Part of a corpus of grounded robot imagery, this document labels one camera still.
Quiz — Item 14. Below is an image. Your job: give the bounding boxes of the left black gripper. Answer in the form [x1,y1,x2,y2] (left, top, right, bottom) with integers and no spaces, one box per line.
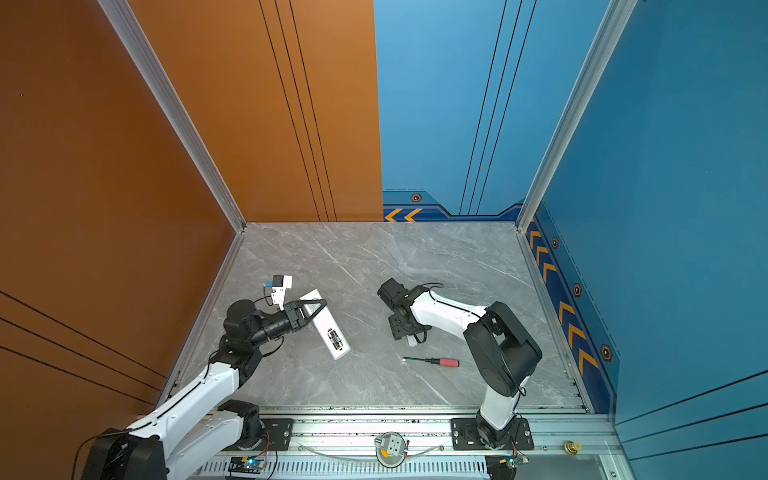
[249,301,326,353]

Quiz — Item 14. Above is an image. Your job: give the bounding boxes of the white remote control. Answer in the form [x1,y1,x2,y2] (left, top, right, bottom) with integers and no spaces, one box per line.
[300,289,351,361]

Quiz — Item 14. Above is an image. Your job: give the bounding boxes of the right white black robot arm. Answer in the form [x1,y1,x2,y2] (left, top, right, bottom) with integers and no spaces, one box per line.
[377,278,543,451]

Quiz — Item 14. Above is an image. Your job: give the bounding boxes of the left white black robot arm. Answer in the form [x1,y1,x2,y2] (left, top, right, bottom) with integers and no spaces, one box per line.
[81,299,327,479]

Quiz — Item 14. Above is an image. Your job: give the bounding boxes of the round grey power socket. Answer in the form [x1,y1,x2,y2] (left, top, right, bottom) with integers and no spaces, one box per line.
[374,432,409,469]

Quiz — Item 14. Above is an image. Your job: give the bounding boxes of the right small circuit board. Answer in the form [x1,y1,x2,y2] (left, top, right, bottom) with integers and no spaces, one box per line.
[499,451,530,470]

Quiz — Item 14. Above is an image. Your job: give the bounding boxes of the green circuit board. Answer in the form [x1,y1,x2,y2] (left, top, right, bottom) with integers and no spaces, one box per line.
[226,456,268,477]

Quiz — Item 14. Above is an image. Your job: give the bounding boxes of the brass knob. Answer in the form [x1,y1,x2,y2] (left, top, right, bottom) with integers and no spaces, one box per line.
[563,441,583,456]

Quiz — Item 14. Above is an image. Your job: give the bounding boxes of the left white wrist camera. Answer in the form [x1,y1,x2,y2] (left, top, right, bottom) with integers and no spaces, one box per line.
[263,275,293,310]

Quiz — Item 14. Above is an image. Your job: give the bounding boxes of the red handled screwdriver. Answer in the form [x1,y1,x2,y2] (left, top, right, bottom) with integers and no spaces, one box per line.
[403,356,460,368]

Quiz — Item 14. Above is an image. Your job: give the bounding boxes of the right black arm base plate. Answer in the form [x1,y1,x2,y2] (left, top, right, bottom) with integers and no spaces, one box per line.
[451,416,535,451]

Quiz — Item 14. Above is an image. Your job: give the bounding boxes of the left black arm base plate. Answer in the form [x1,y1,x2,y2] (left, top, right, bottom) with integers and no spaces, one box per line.
[235,418,294,452]

